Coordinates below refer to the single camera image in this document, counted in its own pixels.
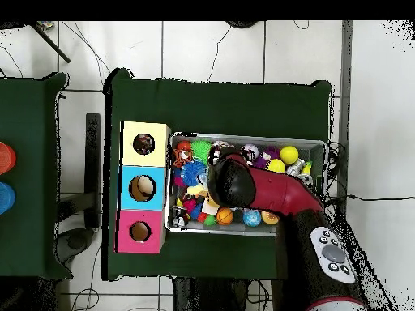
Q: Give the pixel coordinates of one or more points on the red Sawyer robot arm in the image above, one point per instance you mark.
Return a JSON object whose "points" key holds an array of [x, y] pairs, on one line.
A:
{"points": [[285, 194]]}

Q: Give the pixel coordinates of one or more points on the wooden box with three holes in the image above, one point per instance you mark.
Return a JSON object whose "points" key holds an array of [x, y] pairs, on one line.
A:
{"points": [[142, 158]]}

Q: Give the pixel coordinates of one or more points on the green spiky rubber ball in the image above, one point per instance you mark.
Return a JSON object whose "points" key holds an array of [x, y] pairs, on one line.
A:
{"points": [[201, 150]]}

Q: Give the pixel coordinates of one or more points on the tiger plush toy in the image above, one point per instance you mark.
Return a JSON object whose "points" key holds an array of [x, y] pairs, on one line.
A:
{"points": [[181, 158]]}

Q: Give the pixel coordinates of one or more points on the white baseball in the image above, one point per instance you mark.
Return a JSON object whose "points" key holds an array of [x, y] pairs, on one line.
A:
{"points": [[251, 150]]}

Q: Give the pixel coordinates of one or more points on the purple spiky monster toy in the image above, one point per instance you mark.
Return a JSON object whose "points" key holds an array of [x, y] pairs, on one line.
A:
{"points": [[264, 157]]}

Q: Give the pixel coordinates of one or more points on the yellow tennis ball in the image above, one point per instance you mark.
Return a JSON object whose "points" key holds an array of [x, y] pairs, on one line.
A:
{"points": [[277, 165]]}

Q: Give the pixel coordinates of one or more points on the plain yellow ball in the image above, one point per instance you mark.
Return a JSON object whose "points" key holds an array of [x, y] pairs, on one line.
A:
{"points": [[289, 155]]}

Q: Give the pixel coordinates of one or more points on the crushed silver drink can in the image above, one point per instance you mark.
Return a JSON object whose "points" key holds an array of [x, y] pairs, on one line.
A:
{"points": [[305, 178]]}

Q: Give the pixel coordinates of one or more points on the black round base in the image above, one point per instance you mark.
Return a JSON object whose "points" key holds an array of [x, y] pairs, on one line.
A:
{"points": [[241, 24]]}

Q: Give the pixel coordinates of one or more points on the green cloth on side table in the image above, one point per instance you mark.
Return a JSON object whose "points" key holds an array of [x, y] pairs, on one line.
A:
{"points": [[29, 129]]}

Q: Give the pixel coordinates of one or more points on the orange cup stack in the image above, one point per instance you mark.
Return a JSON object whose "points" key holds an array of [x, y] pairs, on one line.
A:
{"points": [[6, 158]]}

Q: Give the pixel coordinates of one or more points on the black rod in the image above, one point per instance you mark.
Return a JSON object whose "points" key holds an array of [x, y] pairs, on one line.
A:
{"points": [[52, 43]]}

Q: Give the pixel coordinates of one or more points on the blue cup stack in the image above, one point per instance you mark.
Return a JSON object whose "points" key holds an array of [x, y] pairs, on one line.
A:
{"points": [[6, 198]]}

